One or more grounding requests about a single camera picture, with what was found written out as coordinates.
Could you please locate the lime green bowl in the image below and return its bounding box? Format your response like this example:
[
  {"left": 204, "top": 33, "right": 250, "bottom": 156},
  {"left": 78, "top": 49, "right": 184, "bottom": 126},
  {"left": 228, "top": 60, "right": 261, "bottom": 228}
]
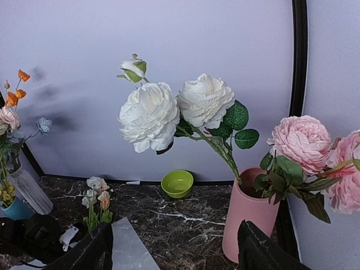
[{"left": 161, "top": 170, "right": 194, "bottom": 199}]

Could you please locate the pink rose stem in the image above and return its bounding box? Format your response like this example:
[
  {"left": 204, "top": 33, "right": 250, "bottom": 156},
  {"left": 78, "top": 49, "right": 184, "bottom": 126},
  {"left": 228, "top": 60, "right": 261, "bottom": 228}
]
[{"left": 253, "top": 115, "right": 359, "bottom": 223}]

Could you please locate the white ribbed vase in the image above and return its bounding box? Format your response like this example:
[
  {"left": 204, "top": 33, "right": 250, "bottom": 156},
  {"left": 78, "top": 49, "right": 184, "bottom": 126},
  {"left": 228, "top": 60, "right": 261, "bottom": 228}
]
[{"left": 10, "top": 167, "right": 53, "bottom": 215}]

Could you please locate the white paper bouquet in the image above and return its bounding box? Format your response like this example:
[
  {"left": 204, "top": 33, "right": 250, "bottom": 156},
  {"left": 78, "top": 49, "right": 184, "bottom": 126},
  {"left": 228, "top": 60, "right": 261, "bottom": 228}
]
[{"left": 82, "top": 176, "right": 114, "bottom": 232}]

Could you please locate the white translucent wrapping paper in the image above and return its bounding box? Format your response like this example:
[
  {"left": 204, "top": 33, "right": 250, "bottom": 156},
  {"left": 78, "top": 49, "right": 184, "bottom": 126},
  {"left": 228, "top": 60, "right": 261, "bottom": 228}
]
[{"left": 111, "top": 217, "right": 160, "bottom": 270}]

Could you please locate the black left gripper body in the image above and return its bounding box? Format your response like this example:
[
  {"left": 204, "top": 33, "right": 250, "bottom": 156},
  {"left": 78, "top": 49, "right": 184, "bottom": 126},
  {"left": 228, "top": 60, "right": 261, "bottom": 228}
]
[{"left": 0, "top": 213, "right": 88, "bottom": 264}]

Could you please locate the pink tall vase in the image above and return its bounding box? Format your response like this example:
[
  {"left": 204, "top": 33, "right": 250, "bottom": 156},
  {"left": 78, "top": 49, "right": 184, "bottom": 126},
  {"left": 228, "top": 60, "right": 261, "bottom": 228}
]
[{"left": 222, "top": 167, "right": 279, "bottom": 263}]

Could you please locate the teal cylindrical vase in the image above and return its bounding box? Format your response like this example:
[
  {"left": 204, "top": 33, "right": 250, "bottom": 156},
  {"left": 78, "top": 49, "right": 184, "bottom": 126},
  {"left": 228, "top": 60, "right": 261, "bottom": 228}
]
[{"left": 1, "top": 197, "right": 34, "bottom": 221}]

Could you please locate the white rose stem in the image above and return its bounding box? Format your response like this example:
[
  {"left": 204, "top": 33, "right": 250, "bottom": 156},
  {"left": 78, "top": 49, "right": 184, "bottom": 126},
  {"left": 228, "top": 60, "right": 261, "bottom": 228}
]
[{"left": 118, "top": 54, "right": 259, "bottom": 185}]

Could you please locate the black left frame post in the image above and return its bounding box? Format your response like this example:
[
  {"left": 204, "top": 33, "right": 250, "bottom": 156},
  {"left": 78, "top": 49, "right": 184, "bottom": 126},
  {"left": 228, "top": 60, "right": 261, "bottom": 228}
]
[{"left": 22, "top": 143, "right": 46, "bottom": 177}]

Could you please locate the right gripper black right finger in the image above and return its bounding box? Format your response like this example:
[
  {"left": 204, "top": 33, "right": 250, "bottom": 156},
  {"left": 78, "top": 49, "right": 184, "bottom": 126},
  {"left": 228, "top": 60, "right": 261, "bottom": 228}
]
[{"left": 237, "top": 220, "right": 308, "bottom": 270}]

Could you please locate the large mixed flower arrangement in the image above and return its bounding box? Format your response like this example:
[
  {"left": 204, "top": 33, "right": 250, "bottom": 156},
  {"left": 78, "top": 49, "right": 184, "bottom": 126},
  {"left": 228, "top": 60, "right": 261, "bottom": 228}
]
[{"left": 1, "top": 70, "right": 52, "bottom": 206}]

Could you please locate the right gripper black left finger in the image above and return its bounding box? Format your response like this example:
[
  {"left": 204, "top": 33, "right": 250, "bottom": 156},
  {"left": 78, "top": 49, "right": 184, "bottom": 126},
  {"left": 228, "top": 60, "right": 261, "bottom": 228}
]
[{"left": 46, "top": 223, "right": 113, "bottom": 270}]

